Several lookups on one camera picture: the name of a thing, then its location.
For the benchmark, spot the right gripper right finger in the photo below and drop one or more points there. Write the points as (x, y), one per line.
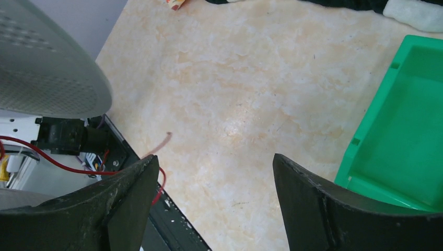
(320, 215)

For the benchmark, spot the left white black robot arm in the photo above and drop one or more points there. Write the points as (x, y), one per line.
(81, 144)

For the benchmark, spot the green plastic compartment bin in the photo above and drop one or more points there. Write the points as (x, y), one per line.
(395, 155)

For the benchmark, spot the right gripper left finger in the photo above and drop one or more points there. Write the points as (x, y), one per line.
(108, 215)

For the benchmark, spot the black white checkered pillow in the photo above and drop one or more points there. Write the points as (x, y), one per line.
(425, 16)

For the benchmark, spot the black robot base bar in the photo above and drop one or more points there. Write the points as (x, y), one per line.
(167, 227)

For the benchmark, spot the orange floral cloth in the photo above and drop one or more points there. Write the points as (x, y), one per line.
(175, 4)

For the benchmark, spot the grey perforated cable spool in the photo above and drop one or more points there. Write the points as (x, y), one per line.
(44, 71)

